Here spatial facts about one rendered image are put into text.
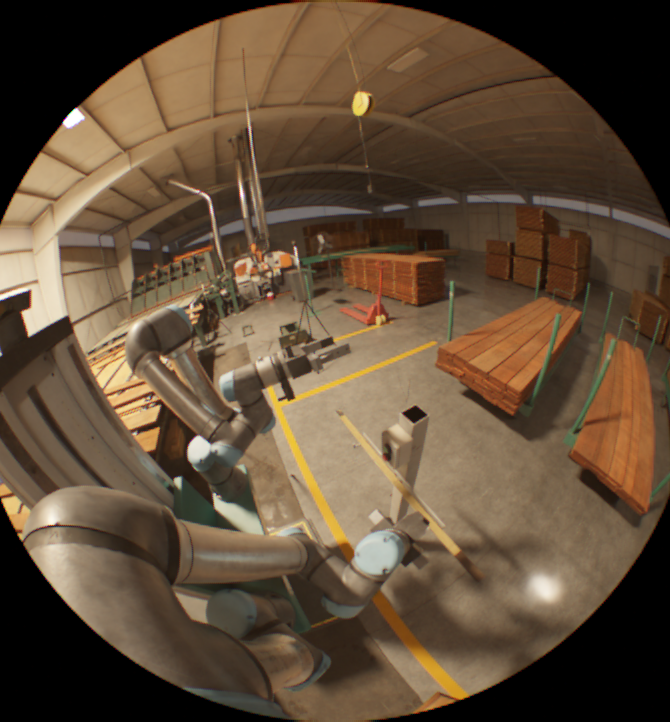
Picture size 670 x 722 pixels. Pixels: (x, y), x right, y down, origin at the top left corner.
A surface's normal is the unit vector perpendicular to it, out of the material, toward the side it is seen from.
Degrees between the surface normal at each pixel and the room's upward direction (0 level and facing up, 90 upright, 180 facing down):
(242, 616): 7
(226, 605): 7
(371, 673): 0
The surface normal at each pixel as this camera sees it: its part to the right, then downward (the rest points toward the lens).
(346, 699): -0.14, -0.86
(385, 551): -0.39, -0.58
